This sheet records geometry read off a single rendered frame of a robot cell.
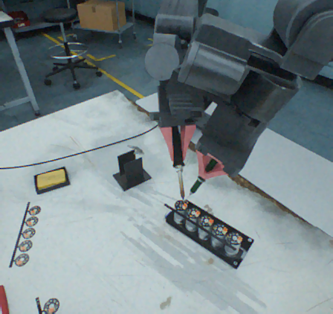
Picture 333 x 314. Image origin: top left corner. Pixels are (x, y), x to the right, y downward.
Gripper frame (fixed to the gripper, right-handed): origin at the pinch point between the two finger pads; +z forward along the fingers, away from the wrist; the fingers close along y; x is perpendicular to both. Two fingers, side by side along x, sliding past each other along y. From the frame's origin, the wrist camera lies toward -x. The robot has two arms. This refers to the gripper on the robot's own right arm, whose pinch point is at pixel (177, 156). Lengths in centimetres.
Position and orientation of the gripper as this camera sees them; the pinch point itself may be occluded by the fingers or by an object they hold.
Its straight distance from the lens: 54.7
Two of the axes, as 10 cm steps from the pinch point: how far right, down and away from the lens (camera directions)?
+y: 9.9, -0.7, 0.8
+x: -1.0, -2.1, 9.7
